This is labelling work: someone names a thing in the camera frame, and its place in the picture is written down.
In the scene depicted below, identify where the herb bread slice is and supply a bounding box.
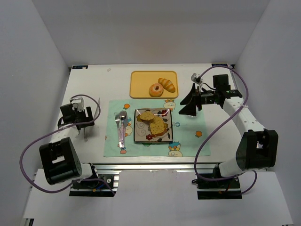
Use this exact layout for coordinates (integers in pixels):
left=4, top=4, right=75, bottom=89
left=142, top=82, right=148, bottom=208
left=149, top=116, right=169, bottom=137

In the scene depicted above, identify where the small round bread slice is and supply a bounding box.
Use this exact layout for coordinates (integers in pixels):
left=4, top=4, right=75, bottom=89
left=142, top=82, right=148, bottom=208
left=140, top=111, right=155, bottom=121

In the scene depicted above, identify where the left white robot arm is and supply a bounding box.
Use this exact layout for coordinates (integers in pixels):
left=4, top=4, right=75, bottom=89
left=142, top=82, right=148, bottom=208
left=39, top=97, right=97, bottom=185

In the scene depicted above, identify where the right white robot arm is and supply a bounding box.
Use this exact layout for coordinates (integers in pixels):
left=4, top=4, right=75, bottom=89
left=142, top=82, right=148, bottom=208
left=179, top=74, right=278, bottom=178

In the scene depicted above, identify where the golden croissant roll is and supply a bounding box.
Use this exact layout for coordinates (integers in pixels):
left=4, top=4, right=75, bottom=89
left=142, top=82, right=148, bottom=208
left=158, top=78, right=176, bottom=93

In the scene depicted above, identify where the mint cartoon placemat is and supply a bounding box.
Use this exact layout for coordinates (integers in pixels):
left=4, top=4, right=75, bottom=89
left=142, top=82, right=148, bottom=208
left=104, top=99, right=208, bottom=157

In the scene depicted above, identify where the right blue label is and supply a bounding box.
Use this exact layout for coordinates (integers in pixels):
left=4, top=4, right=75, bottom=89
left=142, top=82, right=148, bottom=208
left=211, top=63, right=228, bottom=67

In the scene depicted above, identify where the blue label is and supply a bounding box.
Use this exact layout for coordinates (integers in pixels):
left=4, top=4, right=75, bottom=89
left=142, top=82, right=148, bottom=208
left=211, top=63, right=228, bottom=67
left=72, top=65, right=88, bottom=70

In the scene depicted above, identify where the glazed bagel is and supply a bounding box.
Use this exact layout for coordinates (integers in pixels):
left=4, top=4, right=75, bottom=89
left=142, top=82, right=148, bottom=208
left=149, top=83, right=164, bottom=97

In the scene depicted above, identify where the left blue label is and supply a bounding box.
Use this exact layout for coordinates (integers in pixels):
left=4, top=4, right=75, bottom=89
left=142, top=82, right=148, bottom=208
left=72, top=65, right=88, bottom=70

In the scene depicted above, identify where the floral square plate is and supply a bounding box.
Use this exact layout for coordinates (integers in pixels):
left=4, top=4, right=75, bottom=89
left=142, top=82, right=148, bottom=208
left=134, top=108, right=173, bottom=143

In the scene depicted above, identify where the yellow plastic tray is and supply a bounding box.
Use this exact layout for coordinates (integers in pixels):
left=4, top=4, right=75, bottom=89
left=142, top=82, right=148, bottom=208
left=129, top=71, right=179, bottom=99

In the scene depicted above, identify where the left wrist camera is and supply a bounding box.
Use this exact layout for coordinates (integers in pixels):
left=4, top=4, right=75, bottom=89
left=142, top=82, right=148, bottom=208
left=70, top=96, right=84, bottom=112

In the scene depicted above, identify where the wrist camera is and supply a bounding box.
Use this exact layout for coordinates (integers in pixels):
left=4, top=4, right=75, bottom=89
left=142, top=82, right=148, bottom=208
left=70, top=96, right=84, bottom=112
left=191, top=73, right=203, bottom=92

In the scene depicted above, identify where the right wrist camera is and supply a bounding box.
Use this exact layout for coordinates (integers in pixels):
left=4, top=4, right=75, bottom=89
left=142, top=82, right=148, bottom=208
left=191, top=73, right=203, bottom=92

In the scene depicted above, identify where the pink handled fork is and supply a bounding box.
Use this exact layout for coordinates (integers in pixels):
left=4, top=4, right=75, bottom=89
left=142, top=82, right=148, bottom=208
left=114, top=112, right=122, bottom=148

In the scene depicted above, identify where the pink handled spoon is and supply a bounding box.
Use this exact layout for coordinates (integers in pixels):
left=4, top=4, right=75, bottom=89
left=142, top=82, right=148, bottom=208
left=119, top=111, right=127, bottom=149

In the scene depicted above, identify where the aluminium front rail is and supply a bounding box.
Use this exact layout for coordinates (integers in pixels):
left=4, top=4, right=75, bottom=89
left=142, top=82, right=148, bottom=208
left=43, top=161, right=267, bottom=171

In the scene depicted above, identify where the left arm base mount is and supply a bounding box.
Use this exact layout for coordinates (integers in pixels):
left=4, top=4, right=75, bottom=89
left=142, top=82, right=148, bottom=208
left=69, top=165, right=119, bottom=197

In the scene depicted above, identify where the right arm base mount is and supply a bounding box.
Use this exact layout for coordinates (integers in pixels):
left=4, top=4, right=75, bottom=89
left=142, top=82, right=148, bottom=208
left=191, top=168, right=242, bottom=200

